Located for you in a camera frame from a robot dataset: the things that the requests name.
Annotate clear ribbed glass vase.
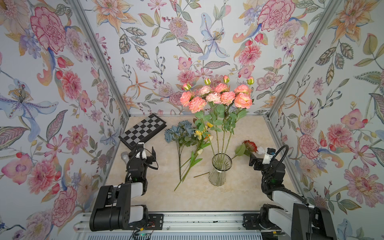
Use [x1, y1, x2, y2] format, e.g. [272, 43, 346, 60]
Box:
[209, 153, 233, 187]

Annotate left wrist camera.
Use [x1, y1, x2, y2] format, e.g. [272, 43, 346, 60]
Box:
[136, 143, 147, 160]

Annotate grey microphone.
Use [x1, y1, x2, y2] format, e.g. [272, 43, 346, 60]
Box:
[121, 152, 130, 165]

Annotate red flower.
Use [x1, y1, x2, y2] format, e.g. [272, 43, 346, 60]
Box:
[234, 140, 258, 158]

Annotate pink rose stem two blooms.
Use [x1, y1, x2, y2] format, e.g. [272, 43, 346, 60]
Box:
[198, 78, 229, 168]

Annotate blue hydrangea bunch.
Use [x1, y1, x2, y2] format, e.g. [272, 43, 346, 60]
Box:
[165, 120, 197, 180]

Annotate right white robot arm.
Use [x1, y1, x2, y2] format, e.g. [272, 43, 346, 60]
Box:
[243, 145, 337, 240]

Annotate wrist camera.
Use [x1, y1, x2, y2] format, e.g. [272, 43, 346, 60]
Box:
[262, 148, 276, 165]
[136, 143, 147, 160]

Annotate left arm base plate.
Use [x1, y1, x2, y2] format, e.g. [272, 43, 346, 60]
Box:
[124, 214, 164, 231]

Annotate pink rose stem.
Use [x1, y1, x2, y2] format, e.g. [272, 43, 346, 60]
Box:
[226, 77, 255, 151]
[180, 84, 212, 114]

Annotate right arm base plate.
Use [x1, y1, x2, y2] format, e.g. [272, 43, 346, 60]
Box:
[243, 213, 271, 230]

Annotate aluminium rail frame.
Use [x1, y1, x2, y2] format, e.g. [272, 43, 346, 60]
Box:
[73, 211, 325, 240]

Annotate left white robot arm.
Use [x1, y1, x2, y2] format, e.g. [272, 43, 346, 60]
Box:
[89, 143, 159, 232]

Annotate black white checkerboard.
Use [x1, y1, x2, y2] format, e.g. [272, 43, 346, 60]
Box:
[119, 114, 167, 150]

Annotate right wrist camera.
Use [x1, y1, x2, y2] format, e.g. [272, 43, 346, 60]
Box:
[262, 148, 276, 165]

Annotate orange white flower stem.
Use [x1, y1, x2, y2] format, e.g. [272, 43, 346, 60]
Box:
[174, 140, 211, 192]

